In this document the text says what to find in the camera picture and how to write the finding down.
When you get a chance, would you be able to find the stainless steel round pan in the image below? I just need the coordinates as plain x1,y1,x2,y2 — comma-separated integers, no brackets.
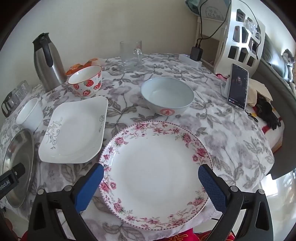
1,129,35,208

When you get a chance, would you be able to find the small white cup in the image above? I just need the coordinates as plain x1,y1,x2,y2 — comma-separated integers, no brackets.
16,98,43,132

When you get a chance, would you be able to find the black power adapter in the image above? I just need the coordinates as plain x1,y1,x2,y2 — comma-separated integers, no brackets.
190,39,203,61

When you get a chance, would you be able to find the strawberry pattern bowl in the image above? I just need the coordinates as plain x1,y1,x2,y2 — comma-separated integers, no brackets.
67,65,102,97

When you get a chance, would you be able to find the glass teapot with cups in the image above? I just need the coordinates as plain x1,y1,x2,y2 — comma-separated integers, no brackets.
1,80,32,118

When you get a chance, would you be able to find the pale blue ceramic bowl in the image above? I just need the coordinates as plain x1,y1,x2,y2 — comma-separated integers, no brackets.
140,77,195,116

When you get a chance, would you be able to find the white power strip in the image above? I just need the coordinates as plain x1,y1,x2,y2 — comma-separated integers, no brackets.
179,54,202,68

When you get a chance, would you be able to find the orange snack packet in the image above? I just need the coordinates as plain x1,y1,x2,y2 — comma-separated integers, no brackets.
65,58,100,76

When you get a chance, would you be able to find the white square plate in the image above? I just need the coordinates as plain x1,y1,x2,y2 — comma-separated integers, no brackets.
38,96,108,164

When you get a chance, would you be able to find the floral rimmed round plate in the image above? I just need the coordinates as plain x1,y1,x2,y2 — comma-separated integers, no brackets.
99,121,212,231

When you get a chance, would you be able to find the smartphone on stand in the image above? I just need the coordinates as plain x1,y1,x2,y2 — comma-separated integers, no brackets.
221,64,249,110

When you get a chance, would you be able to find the clear glass mug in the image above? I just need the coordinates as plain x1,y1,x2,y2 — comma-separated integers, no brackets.
120,40,142,71

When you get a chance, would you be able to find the white lattice shelf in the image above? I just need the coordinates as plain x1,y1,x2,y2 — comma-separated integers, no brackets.
197,1,265,77

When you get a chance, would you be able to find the stainless steel thermos jug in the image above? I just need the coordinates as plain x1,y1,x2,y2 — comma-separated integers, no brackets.
33,33,67,92

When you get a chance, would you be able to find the floral tablecloth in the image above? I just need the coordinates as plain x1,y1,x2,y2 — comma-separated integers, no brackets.
0,53,276,241

